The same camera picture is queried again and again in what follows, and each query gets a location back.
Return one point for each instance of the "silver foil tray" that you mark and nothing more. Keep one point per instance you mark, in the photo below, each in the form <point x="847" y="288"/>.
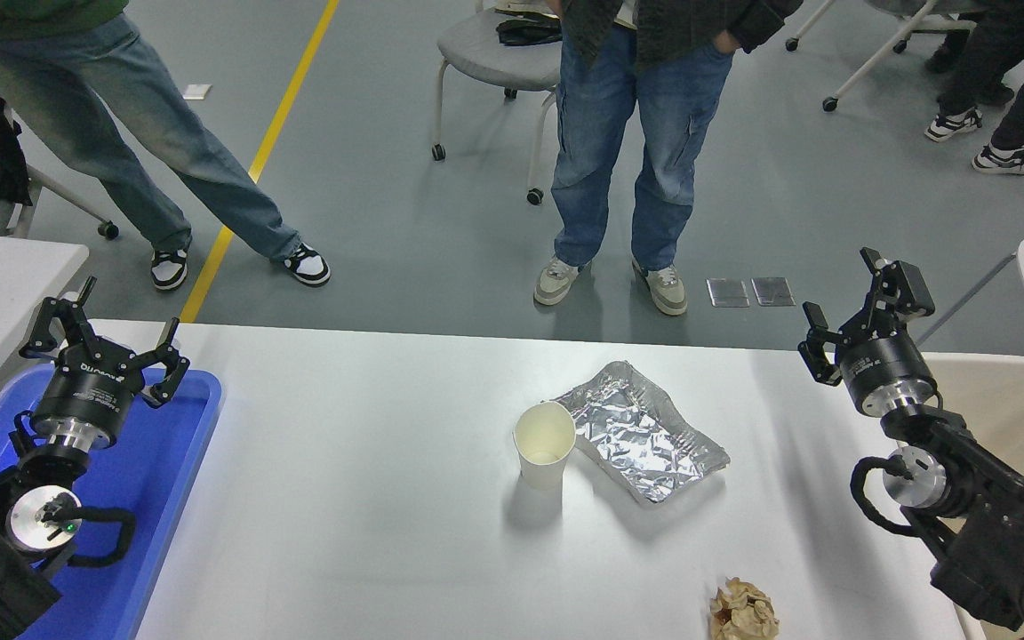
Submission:
<point x="645" y="436"/>

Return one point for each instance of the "white paper sheet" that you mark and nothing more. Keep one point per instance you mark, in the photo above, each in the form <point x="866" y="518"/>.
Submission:
<point x="196" y="92"/>

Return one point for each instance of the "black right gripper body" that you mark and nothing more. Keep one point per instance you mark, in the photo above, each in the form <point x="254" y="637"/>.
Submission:
<point x="885" y="364"/>

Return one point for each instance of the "grey wheeled chair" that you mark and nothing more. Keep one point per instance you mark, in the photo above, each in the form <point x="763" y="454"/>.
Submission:
<point x="485" y="53"/>

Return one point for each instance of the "small black pouch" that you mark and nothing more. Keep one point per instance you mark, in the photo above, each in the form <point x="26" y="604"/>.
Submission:
<point x="528" y="31"/>

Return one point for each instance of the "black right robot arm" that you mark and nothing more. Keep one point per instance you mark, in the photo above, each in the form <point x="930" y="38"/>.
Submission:
<point x="1010" y="533"/>

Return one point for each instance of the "tan paper ball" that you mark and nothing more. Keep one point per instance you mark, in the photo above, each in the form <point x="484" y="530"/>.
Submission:
<point x="743" y="613"/>

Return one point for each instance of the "white paper cup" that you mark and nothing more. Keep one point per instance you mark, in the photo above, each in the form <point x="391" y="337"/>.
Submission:
<point x="544" y="467"/>

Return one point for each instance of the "blue plastic tray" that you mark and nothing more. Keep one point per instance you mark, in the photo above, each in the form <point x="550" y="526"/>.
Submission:
<point x="148" y="498"/>

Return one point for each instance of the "large pale bin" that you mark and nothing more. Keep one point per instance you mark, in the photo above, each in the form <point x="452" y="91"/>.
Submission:
<point x="1010" y="400"/>

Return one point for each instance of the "metal floor plate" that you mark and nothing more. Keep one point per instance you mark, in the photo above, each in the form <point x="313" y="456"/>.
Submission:
<point x="728" y="292"/>
<point x="772" y="292"/>

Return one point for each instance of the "white-framed wheeled chair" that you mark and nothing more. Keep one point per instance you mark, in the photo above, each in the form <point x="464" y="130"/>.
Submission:
<point x="68" y="200"/>

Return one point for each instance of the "white-legged wheeled chair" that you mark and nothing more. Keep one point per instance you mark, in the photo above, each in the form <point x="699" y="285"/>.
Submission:
<point x="876" y="57"/>

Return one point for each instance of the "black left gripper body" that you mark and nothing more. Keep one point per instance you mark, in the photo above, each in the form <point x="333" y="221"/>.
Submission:
<point x="90" y="391"/>

